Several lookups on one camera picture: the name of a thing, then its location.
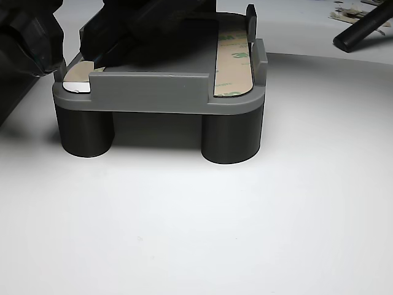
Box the grey fixture with black legs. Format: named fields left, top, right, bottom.
left=52, top=11, right=269, bottom=165

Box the black round rod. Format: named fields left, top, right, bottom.
left=333, top=2, right=393, bottom=53

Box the large tan film scrap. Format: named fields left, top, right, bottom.
left=327, top=3, right=371, bottom=23

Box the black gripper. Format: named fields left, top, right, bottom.
left=79, top=0, right=217, bottom=68

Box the long tan tape liner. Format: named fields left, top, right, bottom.
left=212, top=29, right=256, bottom=98

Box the black upright tab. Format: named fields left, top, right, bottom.
left=245, top=3, right=259, bottom=43

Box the short tan tape liner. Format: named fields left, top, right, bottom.
left=53, top=60, right=107, bottom=84

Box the white adhesive tape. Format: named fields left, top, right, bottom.
left=63, top=80, right=92, bottom=94

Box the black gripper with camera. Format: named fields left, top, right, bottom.
left=0, top=0, right=68, bottom=127

